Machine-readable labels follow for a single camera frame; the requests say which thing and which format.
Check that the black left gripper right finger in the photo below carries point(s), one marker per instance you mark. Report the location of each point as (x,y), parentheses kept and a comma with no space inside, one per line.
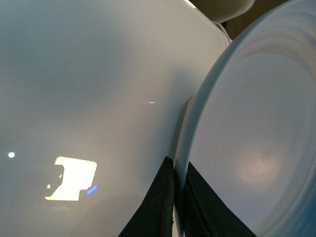
(205,215)

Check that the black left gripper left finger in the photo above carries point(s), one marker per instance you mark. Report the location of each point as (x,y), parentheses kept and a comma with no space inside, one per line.
(154,217)

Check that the light blue plate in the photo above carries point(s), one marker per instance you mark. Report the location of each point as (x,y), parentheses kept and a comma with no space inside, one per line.
(250,130)

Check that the right beige chair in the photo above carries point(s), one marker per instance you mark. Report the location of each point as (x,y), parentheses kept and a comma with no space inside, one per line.
(222,10)

